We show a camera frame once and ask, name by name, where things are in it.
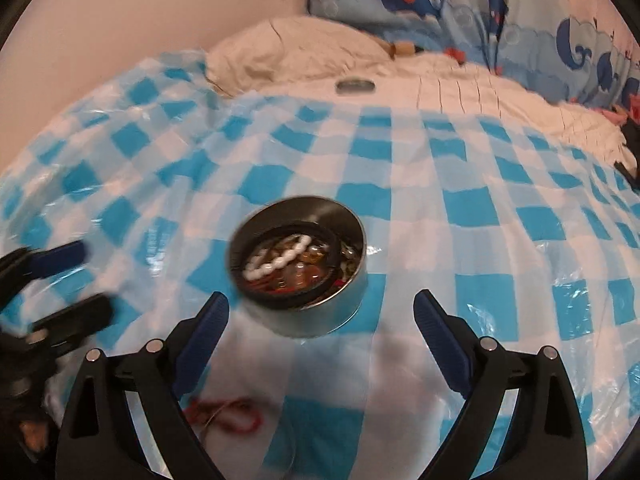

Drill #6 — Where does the person's left hand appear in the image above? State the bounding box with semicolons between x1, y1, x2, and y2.
20;420;49;454

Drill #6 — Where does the silver tin lid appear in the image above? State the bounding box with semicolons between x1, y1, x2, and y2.
335;78;376;96

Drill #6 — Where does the pink bedding pile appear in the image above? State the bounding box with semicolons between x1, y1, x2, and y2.
600;105;639;127

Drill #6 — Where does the black clothes pile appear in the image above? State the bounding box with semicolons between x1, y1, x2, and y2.
614;119;640;190

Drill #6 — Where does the blue white checkered plastic sheet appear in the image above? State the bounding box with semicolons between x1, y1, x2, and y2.
1;51;639;479

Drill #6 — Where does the amber bead bracelet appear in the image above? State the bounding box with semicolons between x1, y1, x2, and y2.
269;238;362;291

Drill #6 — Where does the blue whale print curtain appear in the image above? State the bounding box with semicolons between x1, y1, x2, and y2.
307;0;639;108

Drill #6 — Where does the black cord bangle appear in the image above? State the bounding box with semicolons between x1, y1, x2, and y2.
228;221;342;310

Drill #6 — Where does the white grid-lined quilt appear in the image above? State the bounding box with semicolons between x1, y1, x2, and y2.
205;16;625;165

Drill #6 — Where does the round silver metal tin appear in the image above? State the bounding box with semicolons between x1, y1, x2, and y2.
228;196;368;338

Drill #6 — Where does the white bead bracelet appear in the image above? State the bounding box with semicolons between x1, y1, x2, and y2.
242;234;314;282

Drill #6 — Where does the red string bracelet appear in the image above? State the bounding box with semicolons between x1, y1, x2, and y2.
182;394;264;434

